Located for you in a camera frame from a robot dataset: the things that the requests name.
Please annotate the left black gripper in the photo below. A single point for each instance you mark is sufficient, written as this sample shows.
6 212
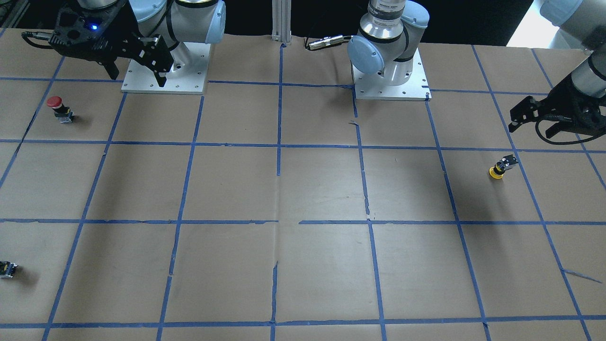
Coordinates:
574 98

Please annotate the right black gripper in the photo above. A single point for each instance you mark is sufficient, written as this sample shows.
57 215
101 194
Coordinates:
124 24

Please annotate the yellow push button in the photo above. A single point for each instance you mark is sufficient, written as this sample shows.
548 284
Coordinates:
502 166

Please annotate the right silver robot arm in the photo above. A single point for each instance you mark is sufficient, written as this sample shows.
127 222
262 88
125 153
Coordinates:
168 42

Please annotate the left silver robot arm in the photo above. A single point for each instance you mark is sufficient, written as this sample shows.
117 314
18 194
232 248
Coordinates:
389 34

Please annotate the red push button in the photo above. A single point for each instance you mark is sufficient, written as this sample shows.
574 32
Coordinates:
62 113

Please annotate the green push button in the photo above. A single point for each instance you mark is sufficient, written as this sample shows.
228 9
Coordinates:
8 269

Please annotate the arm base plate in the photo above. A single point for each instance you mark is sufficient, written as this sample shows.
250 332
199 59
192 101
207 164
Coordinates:
187 76
416 87

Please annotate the aluminium frame post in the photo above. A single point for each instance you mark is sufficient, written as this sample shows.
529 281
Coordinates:
281 11

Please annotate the silver cable connector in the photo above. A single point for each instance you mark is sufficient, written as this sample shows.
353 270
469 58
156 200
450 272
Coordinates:
326 42

